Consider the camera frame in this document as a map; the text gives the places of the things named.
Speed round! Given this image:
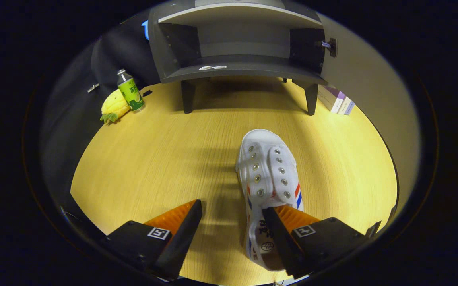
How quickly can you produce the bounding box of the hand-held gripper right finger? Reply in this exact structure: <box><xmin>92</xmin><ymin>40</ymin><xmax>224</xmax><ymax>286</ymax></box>
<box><xmin>263</xmin><ymin>205</ymin><xmax>369</xmax><ymax>279</ymax></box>

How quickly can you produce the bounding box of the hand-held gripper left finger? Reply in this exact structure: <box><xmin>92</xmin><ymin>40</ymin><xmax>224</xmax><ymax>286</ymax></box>
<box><xmin>101</xmin><ymin>199</ymin><xmax>204</xmax><ymax>281</ymax></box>

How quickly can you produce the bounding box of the white canvas shoe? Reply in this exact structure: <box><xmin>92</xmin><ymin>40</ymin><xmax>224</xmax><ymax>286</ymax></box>
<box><xmin>235</xmin><ymin>129</ymin><xmax>304</xmax><ymax>272</ymax></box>

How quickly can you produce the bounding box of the yellow pineapple plush toy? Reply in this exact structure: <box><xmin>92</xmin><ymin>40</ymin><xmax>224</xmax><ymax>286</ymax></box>
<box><xmin>100</xmin><ymin>89</ymin><xmax>131</xmax><ymax>124</ymax></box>

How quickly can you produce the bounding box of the green drink bottle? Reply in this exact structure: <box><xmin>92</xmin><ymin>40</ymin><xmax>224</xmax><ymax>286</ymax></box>
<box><xmin>117</xmin><ymin>69</ymin><xmax>146</xmax><ymax>114</ymax></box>

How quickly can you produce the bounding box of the black backdrop cloth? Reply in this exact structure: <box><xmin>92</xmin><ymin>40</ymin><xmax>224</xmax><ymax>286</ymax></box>
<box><xmin>40</xmin><ymin>16</ymin><xmax>162</xmax><ymax>199</ymax></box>

